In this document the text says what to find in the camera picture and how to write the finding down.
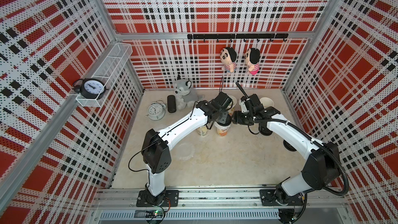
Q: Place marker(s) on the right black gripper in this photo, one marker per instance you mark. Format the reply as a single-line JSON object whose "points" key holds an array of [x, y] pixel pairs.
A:
{"points": [[237, 115]]}

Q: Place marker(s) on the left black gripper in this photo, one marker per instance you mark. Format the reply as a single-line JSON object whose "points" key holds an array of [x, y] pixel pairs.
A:
{"points": [[223, 120]]}

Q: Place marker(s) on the black cup lid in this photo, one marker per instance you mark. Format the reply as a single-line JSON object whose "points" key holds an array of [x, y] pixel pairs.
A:
{"points": [[224, 120], [288, 146], [264, 130]]}

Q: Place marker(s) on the paper milk tea cup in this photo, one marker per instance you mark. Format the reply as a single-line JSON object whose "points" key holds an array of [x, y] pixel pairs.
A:
{"points": [[202, 131]]}

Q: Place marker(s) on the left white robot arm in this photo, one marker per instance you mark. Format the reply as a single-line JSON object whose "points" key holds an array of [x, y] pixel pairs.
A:
{"points": [[157, 145]]}

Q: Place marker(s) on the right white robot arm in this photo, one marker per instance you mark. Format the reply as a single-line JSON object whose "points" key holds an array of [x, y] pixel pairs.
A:
{"points": [[322, 170]]}

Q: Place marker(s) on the grey husky plush toy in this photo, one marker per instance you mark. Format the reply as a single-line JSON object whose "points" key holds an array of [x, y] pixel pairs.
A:
{"points": [[186, 94]]}

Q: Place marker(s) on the black glasses case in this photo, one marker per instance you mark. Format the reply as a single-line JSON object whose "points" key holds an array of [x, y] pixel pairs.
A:
{"points": [[171, 104]]}

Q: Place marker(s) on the hanging doll pink dress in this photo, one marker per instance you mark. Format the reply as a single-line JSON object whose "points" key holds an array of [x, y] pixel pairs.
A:
{"points": [[252, 58]]}

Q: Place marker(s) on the hanging doll blue shorts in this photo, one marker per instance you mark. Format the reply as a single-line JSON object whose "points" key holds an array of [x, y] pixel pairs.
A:
{"points": [[228, 58]]}

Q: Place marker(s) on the white alarm clock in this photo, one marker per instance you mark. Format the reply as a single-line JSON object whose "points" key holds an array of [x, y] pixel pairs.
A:
{"points": [[156, 110]]}

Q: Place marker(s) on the black hook rail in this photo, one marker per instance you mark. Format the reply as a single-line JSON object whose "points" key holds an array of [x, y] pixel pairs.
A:
{"points": [[270, 36]]}

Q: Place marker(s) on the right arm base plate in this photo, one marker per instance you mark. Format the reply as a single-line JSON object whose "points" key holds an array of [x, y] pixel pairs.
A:
{"points": [[274, 197]]}

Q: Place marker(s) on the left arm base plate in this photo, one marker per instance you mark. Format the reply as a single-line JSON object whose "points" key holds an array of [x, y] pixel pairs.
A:
{"points": [[164, 199]]}

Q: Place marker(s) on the white wire basket shelf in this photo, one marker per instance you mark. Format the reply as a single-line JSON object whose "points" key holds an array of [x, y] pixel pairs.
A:
{"points": [[108, 71]]}

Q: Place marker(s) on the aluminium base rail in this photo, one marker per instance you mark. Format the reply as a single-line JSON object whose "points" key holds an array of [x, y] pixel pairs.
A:
{"points": [[220, 205]]}

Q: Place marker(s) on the black wall clock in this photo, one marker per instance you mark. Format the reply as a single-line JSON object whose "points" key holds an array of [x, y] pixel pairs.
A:
{"points": [[90, 88]]}

